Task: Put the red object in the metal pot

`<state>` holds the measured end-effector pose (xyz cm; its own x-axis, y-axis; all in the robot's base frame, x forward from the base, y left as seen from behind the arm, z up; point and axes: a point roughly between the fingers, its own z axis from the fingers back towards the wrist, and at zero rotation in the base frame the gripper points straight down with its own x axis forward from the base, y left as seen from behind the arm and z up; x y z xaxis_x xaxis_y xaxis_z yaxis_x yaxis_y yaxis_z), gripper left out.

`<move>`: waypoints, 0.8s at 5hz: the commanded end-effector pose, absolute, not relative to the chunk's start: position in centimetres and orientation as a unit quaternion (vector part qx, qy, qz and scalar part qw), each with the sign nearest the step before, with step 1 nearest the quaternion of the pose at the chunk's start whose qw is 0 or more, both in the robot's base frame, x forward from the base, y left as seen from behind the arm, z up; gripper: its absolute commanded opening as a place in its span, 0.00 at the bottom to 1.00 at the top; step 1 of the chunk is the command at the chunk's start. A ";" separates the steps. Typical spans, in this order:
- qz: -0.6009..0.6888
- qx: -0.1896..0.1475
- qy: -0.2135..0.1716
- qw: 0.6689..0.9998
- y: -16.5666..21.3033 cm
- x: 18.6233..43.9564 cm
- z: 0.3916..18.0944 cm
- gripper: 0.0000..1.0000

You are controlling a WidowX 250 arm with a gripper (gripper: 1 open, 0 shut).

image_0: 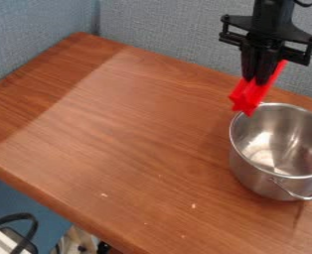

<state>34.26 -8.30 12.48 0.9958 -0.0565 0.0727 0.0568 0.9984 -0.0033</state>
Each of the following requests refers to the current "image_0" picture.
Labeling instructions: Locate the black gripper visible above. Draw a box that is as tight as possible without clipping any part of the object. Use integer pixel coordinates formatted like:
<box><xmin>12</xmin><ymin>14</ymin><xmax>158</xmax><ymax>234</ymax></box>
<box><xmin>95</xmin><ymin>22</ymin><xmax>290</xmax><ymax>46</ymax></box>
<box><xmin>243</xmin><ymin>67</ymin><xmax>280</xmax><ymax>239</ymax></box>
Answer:
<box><xmin>220</xmin><ymin>0</ymin><xmax>312</xmax><ymax>85</ymax></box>

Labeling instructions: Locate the red rectangular block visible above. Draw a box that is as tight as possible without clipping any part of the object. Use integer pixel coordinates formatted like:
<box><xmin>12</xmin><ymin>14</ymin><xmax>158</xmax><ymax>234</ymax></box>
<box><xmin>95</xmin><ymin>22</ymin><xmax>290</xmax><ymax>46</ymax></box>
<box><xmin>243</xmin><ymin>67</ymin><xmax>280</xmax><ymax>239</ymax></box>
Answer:
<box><xmin>229</xmin><ymin>60</ymin><xmax>288</xmax><ymax>116</ymax></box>

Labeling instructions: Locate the metal pot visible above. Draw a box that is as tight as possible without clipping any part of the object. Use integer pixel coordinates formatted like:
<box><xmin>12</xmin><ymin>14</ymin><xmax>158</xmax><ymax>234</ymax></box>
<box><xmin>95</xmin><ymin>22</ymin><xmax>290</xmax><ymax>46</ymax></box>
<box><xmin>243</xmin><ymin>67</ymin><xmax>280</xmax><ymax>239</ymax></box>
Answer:
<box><xmin>231</xmin><ymin>102</ymin><xmax>312</xmax><ymax>201</ymax></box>

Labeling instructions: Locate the black cable loop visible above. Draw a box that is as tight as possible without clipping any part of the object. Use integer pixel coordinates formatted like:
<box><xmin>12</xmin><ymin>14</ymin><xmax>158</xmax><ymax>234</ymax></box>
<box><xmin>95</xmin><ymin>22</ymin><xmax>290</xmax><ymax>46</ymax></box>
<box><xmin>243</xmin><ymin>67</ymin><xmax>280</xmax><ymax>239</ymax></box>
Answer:
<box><xmin>0</xmin><ymin>212</ymin><xmax>42</xmax><ymax>254</ymax></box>

